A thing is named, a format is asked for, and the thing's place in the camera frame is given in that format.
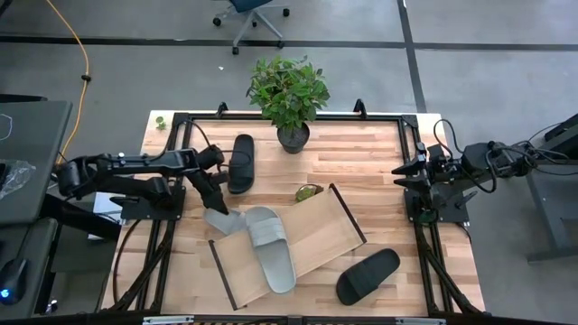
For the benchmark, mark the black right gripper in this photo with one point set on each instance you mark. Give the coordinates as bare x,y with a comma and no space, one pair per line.
440,178

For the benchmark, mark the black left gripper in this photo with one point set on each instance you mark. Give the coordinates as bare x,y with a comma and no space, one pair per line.
205,178

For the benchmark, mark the grey slide sandal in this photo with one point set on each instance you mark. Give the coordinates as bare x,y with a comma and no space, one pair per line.
271,253
221,223

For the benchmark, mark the black slide sandal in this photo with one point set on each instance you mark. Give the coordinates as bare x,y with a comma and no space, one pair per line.
241,171
366,277

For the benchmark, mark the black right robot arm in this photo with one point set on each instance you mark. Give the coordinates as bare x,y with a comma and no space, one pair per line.
474,158

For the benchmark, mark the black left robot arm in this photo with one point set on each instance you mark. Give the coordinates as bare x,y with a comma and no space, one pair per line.
135,162

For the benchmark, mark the black table clamp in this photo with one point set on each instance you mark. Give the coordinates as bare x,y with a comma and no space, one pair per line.
360,108
222,109

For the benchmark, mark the small potted succulent plant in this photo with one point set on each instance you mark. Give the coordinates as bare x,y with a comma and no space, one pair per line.
306,194

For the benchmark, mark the leafy tree in black pot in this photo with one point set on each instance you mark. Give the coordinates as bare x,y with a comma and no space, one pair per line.
289,90

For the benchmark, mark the grey side table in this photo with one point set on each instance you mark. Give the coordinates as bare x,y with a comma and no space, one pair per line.
555,203

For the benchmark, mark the black flat device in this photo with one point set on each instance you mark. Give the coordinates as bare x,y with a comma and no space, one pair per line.
564,135

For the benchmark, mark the office chair with castors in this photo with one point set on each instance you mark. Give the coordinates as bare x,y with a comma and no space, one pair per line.
253,20

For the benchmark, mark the grey desk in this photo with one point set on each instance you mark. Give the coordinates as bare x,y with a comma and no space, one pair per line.
31,158
27,244

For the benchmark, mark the clear plastic bag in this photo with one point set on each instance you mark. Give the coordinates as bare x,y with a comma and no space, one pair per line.
15,176

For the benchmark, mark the black computer mouse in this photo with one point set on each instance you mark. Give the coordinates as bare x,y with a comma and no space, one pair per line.
12,280

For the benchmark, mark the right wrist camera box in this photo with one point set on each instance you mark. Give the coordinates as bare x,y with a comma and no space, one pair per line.
435,151

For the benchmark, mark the black metal table frame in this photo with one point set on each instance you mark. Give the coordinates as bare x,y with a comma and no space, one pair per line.
338,117

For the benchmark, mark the silver bracket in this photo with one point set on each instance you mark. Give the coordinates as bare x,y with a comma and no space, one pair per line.
167,320
420,321

